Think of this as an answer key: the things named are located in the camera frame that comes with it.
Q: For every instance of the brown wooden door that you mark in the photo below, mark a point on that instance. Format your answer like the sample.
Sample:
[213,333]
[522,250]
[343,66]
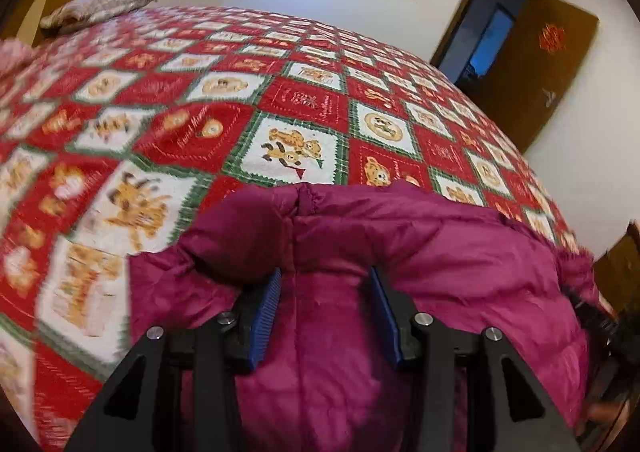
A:
[510,93]

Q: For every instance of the striped pillow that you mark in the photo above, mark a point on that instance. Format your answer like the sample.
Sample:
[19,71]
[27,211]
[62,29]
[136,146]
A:
[79,14]

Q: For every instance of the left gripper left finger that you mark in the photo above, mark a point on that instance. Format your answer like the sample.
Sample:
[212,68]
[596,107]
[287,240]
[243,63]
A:
[175,391]

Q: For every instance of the pink floral cloth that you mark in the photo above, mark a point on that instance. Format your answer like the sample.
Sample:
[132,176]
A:
[13,55]

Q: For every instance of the brown wooden dresser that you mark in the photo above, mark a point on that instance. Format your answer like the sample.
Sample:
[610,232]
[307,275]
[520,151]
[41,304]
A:
[617,272]

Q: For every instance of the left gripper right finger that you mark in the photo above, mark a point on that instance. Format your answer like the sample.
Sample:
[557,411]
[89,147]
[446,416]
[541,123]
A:
[466,389]

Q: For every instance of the brass door handle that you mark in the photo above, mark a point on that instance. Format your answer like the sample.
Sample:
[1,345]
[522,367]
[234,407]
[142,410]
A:
[549,98]

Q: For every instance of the red double happiness decal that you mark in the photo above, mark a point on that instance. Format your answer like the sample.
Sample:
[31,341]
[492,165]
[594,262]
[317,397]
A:
[552,38]

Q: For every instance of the red patchwork bear bedspread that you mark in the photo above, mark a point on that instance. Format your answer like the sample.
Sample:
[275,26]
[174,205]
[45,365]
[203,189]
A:
[115,137]

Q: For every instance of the magenta down jacket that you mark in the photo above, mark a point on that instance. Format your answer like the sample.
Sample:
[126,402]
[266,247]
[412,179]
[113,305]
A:
[326,383]

